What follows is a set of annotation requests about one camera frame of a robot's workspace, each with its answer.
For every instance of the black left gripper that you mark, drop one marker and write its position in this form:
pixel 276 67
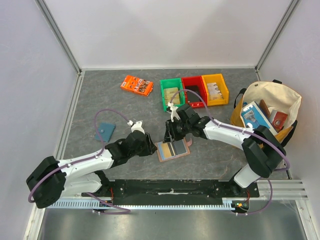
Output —
pixel 150 148

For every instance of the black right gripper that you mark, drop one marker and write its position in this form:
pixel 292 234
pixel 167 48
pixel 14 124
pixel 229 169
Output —
pixel 170 130

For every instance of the gold cards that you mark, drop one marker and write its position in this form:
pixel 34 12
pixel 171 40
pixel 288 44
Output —
pixel 169 93

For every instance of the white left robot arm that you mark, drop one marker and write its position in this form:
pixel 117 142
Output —
pixel 53 179

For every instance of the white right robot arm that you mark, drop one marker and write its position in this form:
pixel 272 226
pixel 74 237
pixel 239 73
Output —
pixel 262 150

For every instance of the black card in red bin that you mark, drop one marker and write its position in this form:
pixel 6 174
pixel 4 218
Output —
pixel 191 97

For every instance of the teal card wallet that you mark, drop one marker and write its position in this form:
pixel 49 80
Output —
pixel 106 131

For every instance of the white cards in yellow bin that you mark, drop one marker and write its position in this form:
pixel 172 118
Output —
pixel 214 91

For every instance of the red plastic bin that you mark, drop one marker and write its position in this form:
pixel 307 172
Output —
pixel 195 84

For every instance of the green plastic bin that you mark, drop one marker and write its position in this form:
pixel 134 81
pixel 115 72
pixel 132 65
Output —
pixel 172 82

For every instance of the yellow plastic bin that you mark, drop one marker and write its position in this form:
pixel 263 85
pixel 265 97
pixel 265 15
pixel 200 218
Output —
pixel 219 79

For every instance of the orange snack box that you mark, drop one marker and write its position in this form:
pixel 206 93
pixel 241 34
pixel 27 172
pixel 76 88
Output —
pixel 137 85

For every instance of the blue razor box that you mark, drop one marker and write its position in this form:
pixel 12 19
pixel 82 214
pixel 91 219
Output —
pixel 253 117

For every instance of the brown wallet in bag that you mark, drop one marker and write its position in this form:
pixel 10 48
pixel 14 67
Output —
pixel 264 108

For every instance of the red box in bag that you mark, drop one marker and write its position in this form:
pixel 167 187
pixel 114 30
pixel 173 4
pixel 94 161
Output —
pixel 277 119

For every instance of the cream and mustard tote bag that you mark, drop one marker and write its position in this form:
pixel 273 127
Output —
pixel 277 96

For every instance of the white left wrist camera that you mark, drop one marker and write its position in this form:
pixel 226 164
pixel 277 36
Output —
pixel 136 126

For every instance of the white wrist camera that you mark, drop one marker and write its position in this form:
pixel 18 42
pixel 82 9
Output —
pixel 172 109
pixel 136 126

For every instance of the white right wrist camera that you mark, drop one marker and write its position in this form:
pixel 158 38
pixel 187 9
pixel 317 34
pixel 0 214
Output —
pixel 172 109

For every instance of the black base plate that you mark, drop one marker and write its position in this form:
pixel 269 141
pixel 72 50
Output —
pixel 173 191

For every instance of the slotted cable duct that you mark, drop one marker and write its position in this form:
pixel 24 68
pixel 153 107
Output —
pixel 93 204

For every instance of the aluminium corner post right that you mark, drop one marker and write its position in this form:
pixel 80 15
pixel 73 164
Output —
pixel 293 4

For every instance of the aluminium corner post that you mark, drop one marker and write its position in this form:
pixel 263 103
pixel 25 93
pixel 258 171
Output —
pixel 293 4
pixel 58 34

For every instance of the aluminium corner post left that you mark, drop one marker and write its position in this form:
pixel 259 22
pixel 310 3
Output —
pixel 58 34

